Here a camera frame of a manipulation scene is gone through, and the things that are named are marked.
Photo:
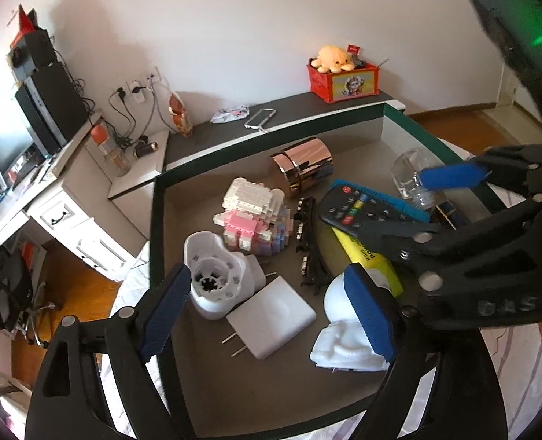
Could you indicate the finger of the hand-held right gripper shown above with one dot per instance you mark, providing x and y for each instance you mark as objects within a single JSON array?
[
  {"x": 390, "y": 233},
  {"x": 454, "y": 176}
]

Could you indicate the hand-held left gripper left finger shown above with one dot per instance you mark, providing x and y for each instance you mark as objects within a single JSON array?
[{"x": 161, "y": 321}]

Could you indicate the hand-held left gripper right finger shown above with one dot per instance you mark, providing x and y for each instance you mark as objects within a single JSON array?
[{"x": 371, "y": 316}]

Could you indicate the yellow tube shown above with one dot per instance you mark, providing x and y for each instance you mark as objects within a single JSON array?
[{"x": 367, "y": 256}]

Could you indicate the blue decorated box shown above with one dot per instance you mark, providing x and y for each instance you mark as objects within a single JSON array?
[{"x": 451, "y": 215}]

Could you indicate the clear glass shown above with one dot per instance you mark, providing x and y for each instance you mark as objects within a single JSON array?
[{"x": 408, "y": 169}]

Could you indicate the black remote control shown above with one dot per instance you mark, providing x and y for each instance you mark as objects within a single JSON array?
[{"x": 344, "y": 206}]

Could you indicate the black hair clip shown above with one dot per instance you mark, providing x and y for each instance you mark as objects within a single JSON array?
[{"x": 309, "y": 247}]

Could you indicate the white charger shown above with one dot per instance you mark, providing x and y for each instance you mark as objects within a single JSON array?
[{"x": 275, "y": 316}]

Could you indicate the rose gold cylinder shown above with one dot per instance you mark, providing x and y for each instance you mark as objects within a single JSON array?
[{"x": 305, "y": 165}]

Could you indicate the pink block toy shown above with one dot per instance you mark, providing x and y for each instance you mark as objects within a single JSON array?
[{"x": 252, "y": 220}]

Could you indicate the striped white quilt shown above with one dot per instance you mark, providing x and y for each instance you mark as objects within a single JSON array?
[{"x": 522, "y": 380}]

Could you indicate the red printed tin box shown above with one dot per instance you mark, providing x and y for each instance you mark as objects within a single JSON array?
[{"x": 344, "y": 85}]

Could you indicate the white bedside table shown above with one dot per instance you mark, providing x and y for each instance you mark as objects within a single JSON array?
[{"x": 133, "y": 178}]

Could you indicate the white desk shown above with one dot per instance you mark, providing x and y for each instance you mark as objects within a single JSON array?
[{"x": 64, "y": 211}]

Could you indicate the black office chair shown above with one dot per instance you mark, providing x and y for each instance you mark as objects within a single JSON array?
[{"x": 5, "y": 293}]

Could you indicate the yellow octopus plush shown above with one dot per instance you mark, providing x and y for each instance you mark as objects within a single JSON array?
[{"x": 332, "y": 57}]

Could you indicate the clear phone case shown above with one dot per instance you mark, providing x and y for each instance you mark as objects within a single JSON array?
[{"x": 259, "y": 119}]

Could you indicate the small black device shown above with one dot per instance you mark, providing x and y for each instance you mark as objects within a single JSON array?
[{"x": 146, "y": 147}]

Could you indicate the clear bottle orange cap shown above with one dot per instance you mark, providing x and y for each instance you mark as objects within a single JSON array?
[{"x": 110, "y": 151}]

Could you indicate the low black-top cabinet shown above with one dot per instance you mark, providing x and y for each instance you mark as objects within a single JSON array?
[{"x": 216, "y": 140}]

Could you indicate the printed pouch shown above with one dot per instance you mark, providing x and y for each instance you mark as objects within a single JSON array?
[{"x": 229, "y": 114}]

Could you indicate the orange patterned bag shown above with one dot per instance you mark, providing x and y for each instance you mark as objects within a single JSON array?
[{"x": 181, "y": 117}]

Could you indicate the black computer monitor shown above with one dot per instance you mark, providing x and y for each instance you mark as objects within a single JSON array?
[{"x": 7, "y": 149}]

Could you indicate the black computer tower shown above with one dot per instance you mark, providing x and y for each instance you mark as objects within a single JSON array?
[{"x": 53, "y": 105}]

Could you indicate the black speaker box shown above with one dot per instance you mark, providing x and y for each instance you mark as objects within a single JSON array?
[{"x": 35, "y": 52}]

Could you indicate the red black pointed box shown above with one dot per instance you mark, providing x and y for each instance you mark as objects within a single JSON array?
[{"x": 23, "y": 23}]

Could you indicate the white wall sockets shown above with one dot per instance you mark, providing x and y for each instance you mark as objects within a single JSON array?
[{"x": 138, "y": 86}]

